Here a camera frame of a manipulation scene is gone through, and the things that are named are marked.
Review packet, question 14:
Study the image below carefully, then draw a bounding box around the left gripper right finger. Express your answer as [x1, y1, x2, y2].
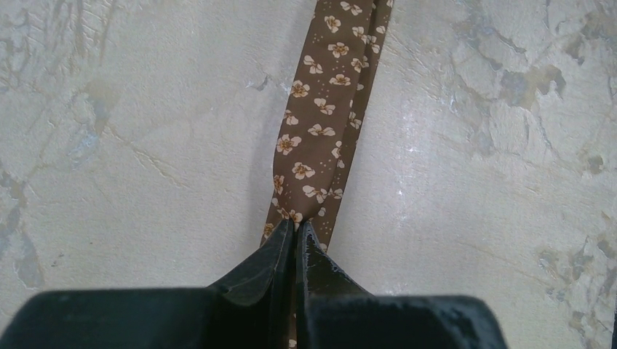
[295, 221, 371, 348]

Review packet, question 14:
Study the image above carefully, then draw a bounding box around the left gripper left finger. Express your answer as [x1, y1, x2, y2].
[204, 220, 295, 348]

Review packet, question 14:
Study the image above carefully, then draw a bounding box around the brown floral tie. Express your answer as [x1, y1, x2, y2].
[259, 0, 395, 349]

